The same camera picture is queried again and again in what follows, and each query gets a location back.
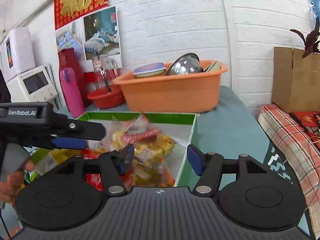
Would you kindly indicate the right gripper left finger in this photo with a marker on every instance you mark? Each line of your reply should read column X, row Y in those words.
column 111, row 166

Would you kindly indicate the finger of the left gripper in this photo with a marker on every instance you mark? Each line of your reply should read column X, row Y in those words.
column 68, row 142
column 70, row 128

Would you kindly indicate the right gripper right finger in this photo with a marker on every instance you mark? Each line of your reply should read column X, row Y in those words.
column 211, row 166

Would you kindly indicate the yellow soft bread snack bag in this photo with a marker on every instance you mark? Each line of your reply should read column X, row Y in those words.
column 147, row 152

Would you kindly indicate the red monkey snack bag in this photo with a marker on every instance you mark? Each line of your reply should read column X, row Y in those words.
column 140, row 130

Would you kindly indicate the person left hand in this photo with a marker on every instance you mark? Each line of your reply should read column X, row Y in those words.
column 12, row 185

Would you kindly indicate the pink thermos bottle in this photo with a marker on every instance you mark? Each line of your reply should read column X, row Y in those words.
column 71, row 83

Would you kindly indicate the white appliance with screen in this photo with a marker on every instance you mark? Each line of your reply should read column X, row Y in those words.
column 34, row 85

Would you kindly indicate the red plastic basket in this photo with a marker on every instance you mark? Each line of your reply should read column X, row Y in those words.
column 104, row 100

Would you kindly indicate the green white cardboard box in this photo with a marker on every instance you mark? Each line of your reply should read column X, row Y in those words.
column 165, row 173

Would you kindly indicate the red thermos jug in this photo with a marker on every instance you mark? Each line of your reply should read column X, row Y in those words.
column 68, row 59

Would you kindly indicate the clear glass jar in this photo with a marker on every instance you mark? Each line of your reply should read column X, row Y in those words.
column 105, row 70

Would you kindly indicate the orange plastic basin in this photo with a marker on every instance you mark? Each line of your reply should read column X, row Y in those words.
column 191, row 93

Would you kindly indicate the plaid cloth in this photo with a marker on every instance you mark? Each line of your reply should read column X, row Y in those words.
column 301, row 152

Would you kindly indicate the bedroom poster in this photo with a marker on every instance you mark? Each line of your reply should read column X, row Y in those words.
column 95, row 35

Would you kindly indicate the stainless steel bowl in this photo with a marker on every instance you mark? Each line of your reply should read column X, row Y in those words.
column 186, row 64

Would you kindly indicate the stacked bowls with blue lid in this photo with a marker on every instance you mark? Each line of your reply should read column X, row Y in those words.
column 149, row 70

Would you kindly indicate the brown cardboard box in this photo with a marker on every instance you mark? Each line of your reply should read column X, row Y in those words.
column 295, row 80

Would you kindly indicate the red gold fu banner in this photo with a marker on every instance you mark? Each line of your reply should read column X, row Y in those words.
column 66, row 11

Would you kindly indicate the dark red leaf plant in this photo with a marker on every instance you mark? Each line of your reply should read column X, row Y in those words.
column 311, row 41

